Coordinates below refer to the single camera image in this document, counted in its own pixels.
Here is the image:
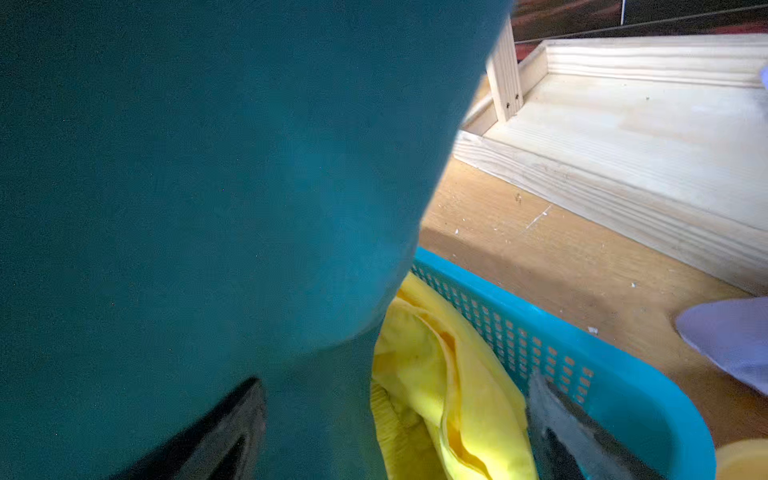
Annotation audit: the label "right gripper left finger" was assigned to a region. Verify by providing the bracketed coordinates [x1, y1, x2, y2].
[113, 377, 267, 479]

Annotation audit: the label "wooden clothes rack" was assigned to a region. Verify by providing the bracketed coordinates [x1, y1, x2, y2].
[453, 24, 767, 296]

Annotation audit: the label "green shorts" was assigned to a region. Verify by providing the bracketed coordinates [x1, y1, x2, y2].
[1, 1, 513, 479]

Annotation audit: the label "yellow plastic tray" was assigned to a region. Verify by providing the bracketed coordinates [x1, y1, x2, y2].
[716, 438, 768, 480]

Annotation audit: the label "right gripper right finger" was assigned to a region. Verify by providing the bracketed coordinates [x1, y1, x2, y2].
[526, 372, 662, 480]

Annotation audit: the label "lilac shorts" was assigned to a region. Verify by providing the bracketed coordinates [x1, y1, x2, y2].
[675, 297, 767, 395]

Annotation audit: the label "turquoise plastic basket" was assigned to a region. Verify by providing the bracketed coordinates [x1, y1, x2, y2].
[412, 248, 716, 479]

